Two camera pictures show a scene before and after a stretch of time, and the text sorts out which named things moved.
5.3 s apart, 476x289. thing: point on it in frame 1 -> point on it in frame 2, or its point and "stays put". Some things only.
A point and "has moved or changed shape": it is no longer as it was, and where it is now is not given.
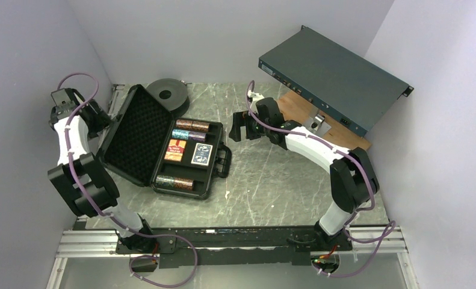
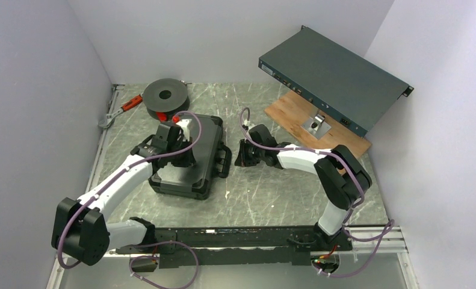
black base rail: (229, 247) stays put
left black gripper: (102, 120) -> (189, 161)
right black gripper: (242, 119) -> (242, 159)
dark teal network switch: (349, 88) stays put
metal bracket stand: (317, 125) stays put
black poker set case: (144, 144) has moved or changed shape
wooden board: (297, 109) stays put
